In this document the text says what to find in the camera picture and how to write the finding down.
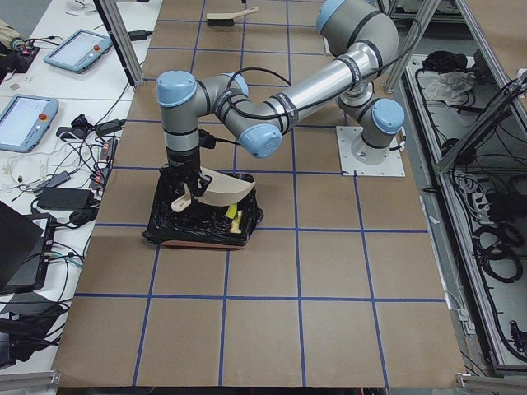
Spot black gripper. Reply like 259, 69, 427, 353
166, 150, 212, 202

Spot beige plastic dustpan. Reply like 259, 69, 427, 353
170, 167, 255, 213

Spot yellow sponge wedge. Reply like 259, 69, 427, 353
225, 203, 238, 220

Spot toy croissant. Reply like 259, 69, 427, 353
230, 211, 243, 234

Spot beige hand brush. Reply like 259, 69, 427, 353
206, 7, 259, 27

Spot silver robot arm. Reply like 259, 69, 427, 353
156, 1, 404, 206

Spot bin with black bag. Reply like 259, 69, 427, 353
142, 165, 264, 249

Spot black power adapter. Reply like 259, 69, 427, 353
37, 188, 94, 211

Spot far blue teach pendant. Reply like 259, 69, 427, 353
44, 29, 113, 73

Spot blue teach pendant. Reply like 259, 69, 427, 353
44, 29, 113, 73
1, 94, 58, 153

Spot black laptop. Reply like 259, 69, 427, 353
1, 203, 56, 295

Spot near blue teach pendant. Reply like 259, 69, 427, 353
1, 94, 58, 153

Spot white crumpled cloth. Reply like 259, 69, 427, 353
423, 71, 476, 106

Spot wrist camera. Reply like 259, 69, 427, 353
198, 129, 217, 150

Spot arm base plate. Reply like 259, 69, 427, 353
336, 126, 405, 178

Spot aluminium frame post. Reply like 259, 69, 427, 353
93, 0, 144, 87

